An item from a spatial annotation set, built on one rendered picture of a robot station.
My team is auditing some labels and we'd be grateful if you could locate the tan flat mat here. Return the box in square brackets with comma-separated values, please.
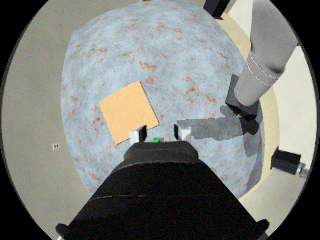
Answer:
[100, 80, 159, 144]

